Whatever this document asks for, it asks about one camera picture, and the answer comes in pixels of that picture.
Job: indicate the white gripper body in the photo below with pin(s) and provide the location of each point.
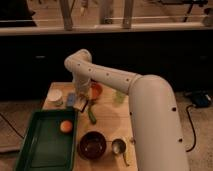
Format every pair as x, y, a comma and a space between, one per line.
82, 88

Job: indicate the green plastic tray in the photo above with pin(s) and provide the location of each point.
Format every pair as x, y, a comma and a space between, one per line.
45, 147

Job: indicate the blue eraser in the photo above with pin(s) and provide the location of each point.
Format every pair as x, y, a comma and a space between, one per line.
70, 100

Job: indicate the dark brown bowl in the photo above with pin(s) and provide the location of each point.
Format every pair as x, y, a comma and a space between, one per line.
92, 145

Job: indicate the orange fruit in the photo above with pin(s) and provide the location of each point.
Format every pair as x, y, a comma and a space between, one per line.
66, 126

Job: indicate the black power adapter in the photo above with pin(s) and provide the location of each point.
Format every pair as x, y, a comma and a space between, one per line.
201, 100

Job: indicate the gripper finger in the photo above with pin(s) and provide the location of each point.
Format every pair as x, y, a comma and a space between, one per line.
79, 104
85, 105

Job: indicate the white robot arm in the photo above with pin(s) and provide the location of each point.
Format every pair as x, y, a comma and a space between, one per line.
157, 131

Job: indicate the green plastic cup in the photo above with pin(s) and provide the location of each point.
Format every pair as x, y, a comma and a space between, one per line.
119, 97

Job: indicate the green cucumber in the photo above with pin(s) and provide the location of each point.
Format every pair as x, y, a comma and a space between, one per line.
90, 113

